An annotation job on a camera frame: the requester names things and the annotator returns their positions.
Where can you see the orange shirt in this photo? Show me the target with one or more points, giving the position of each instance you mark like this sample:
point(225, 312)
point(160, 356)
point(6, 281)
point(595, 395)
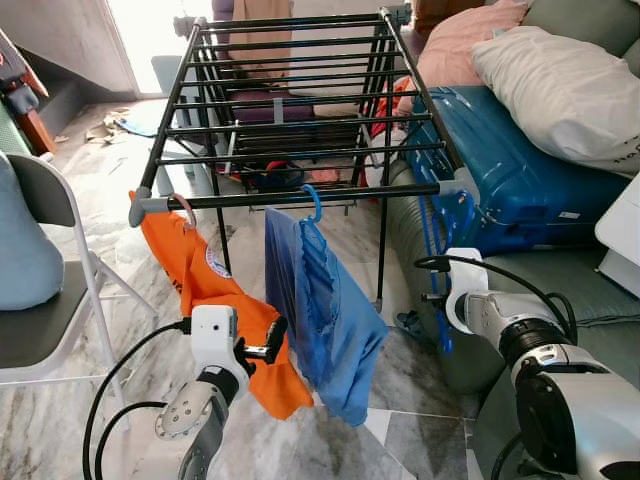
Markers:
point(200, 270)

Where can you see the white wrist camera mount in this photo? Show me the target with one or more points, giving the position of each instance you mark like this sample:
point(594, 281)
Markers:
point(465, 290)
point(212, 335)

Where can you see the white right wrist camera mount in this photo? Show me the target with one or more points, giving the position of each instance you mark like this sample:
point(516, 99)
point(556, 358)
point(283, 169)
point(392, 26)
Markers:
point(465, 290)

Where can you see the blue shirt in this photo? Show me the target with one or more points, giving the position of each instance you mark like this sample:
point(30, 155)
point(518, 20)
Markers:
point(340, 330)

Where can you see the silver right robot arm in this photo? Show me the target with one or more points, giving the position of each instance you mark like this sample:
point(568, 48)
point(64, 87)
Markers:
point(570, 400)

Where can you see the pink plastic hanger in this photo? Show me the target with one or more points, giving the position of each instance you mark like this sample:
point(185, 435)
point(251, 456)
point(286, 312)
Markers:
point(192, 212)

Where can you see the blue hard suitcase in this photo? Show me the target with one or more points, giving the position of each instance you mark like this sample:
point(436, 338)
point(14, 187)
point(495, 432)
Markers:
point(520, 180)

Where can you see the black metal drying rack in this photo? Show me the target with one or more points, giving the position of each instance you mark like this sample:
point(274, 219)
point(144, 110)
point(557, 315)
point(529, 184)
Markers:
point(350, 193)

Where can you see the grey folding chair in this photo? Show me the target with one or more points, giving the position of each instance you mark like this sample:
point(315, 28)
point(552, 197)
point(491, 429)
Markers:
point(40, 335)

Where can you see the white pillow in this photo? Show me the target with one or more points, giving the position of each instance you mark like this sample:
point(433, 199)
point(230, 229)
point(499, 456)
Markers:
point(560, 90)

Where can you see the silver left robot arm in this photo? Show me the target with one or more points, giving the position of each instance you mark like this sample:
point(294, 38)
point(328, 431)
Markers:
point(195, 420)

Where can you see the pink pillow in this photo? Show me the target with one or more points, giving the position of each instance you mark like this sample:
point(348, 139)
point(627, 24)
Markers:
point(460, 50)

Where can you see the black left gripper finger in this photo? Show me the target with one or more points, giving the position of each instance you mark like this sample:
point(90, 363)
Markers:
point(277, 338)

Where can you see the white plastic box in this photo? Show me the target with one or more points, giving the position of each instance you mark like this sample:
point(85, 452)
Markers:
point(622, 235)

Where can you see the grey green sofa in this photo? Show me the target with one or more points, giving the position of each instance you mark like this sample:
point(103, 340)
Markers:
point(570, 290)

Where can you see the light blue cushion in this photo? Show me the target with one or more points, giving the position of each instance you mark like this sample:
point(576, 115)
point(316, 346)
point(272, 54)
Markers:
point(25, 250)

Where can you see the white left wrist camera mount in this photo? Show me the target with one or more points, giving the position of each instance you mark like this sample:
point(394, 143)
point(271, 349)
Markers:
point(212, 335)

